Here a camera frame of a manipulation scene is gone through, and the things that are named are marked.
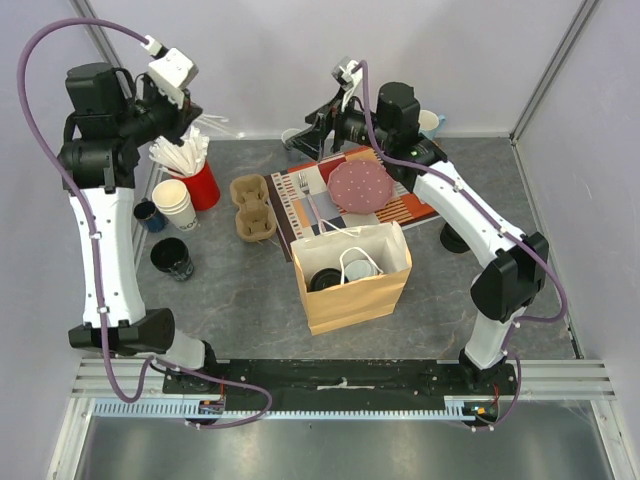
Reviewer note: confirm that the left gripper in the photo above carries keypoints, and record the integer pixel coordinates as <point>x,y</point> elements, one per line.
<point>180,118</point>

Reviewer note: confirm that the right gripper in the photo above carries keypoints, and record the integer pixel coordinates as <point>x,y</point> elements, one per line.
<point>327,125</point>

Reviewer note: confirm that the white lid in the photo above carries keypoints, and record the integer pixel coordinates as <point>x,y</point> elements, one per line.
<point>359,269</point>

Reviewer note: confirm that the brown paper bag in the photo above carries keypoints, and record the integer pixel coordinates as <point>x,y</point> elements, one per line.
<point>358,301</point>

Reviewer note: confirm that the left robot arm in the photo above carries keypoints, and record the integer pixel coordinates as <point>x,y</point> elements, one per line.
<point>115,317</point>

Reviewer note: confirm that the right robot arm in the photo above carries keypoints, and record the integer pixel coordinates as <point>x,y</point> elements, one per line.
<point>513,263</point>

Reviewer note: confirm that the small grey patterned mug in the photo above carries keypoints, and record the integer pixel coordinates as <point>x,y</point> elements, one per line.
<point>293,155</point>

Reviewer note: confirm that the pink dotted plate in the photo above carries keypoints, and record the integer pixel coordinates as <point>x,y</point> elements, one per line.
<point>360,186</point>

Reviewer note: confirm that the white wrapped straws bundle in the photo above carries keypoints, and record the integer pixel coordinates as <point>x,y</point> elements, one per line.
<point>182,161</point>

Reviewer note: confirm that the white paper cup stack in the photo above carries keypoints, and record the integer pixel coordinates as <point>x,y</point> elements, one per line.
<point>173,200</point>

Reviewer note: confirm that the dark blue mug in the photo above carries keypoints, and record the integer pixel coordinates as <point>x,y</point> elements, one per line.
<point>149,216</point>

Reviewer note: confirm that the light blue mug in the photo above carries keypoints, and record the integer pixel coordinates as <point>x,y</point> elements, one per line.
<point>430,123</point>

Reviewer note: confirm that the red straw holder cup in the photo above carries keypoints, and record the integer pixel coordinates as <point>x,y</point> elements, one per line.
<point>202,187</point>

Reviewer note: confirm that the black plastic cup stack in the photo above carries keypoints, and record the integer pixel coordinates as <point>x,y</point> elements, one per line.
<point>171,256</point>

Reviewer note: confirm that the black lid stack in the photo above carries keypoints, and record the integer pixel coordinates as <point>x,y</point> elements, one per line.
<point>452,241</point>

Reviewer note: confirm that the fork pink handle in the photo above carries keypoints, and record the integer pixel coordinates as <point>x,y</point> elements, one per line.
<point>305,189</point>

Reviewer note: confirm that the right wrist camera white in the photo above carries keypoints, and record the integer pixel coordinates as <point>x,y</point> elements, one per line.
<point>349,76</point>

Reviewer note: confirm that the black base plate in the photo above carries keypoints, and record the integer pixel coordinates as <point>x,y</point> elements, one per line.
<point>365,384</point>

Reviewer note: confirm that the cable duct rail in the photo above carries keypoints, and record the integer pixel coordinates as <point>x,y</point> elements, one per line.
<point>160,408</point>

